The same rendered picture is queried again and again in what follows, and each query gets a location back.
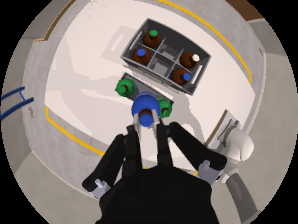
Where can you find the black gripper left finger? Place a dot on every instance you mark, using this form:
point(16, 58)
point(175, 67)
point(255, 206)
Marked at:
point(106, 172)

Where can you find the brown bottle with green cap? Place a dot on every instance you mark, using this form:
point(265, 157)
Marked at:
point(152, 40)

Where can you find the blue-labeled bottle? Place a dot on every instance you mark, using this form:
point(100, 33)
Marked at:
point(143, 104)

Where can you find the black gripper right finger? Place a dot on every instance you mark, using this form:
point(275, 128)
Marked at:
point(207, 163)

